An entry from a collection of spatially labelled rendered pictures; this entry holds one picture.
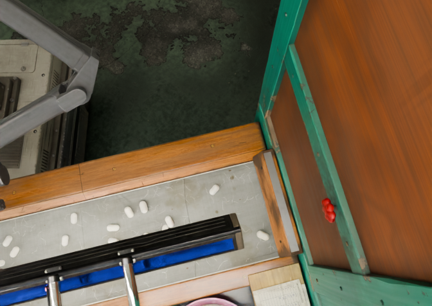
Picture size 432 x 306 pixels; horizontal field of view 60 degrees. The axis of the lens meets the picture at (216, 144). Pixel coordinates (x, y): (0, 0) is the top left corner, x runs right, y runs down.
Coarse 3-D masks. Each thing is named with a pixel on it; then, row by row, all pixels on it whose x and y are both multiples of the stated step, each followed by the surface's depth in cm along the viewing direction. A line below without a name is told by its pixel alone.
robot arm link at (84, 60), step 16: (0, 0) 78; (16, 0) 81; (0, 16) 80; (16, 16) 80; (32, 16) 81; (32, 32) 82; (48, 32) 83; (64, 32) 87; (48, 48) 85; (64, 48) 86; (80, 48) 87; (80, 64) 87; (96, 64) 88; (80, 80) 89
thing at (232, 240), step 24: (120, 240) 82; (144, 240) 80; (168, 240) 78; (192, 240) 76; (216, 240) 77; (240, 240) 79; (24, 264) 81; (48, 264) 79; (72, 264) 77; (96, 264) 75; (144, 264) 78; (168, 264) 80; (0, 288) 75; (24, 288) 76; (72, 288) 79
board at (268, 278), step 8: (296, 264) 106; (264, 272) 106; (272, 272) 106; (280, 272) 106; (288, 272) 106; (296, 272) 106; (256, 280) 105; (264, 280) 105; (272, 280) 105; (280, 280) 105; (288, 280) 105; (256, 288) 105; (264, 288) 105
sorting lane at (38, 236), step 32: (128, 192) 117; (160, 192) 117; (192, 192) 116; (224, 192) 116; (256, 192) 116; (0, 224) 115; (32, 224) 115; (64, 224) 115; (96, 224) 114; (128, 224) 114; (160, 224) 114; (256, 224) 113; (0, 256) 112; (32, 256) 112; (224, 256) 111; (256, 256) 111; (96, 288) 109
